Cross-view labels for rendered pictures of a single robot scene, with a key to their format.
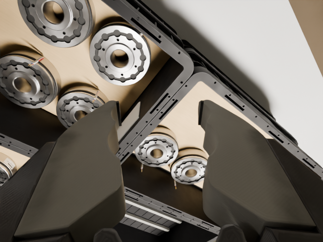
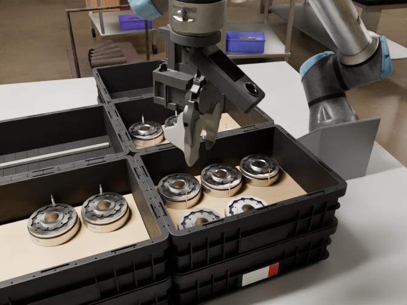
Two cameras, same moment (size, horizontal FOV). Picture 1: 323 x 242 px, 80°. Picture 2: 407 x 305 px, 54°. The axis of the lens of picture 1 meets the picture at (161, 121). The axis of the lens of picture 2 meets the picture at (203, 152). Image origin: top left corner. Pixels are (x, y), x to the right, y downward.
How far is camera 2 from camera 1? 58 cm
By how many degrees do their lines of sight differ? 48
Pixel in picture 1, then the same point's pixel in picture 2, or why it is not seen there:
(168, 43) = (198, 228)
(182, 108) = not seen: hidden behind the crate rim
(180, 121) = (111, 242)
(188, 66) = (176, 232)
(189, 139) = (83, 241)
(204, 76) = (163, 238)
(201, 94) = not seen: hidden behind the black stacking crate
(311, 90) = not seen: outside the picture
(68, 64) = (215, 204)
